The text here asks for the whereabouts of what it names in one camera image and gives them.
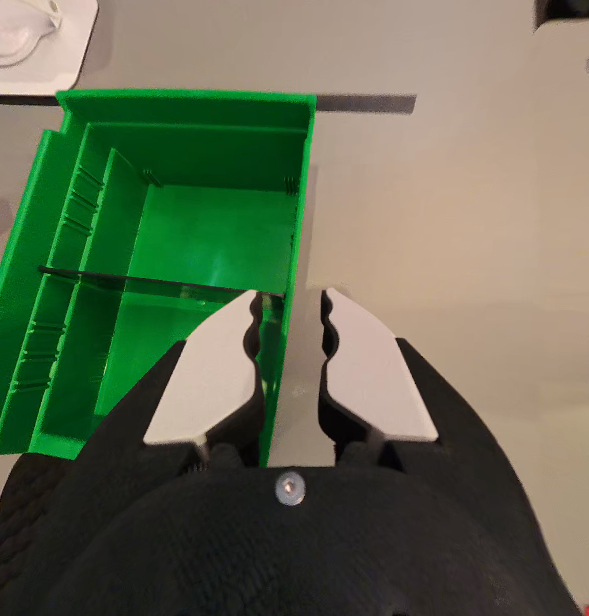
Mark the clear plastic piece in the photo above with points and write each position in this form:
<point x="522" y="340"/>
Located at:
<point x="15" y="33"/>

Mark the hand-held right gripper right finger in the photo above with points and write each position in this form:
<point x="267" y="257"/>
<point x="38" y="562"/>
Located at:
<point x="376" y="380"/>

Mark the white tray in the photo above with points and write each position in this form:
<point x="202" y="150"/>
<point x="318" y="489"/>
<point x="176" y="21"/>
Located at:
<point x="77" y="43"/>

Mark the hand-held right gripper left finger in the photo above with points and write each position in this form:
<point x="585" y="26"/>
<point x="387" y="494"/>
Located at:
<point x="207" y="385"/>

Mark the green plastic bin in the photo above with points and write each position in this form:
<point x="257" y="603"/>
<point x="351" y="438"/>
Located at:
<point x="212" y="226"/>

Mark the dark object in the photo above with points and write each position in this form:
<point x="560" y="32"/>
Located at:
<point x="569" y="9"/>

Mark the black tape strip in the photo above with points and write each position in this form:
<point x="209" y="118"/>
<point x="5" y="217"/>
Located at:
<point x="366" y="104"/>

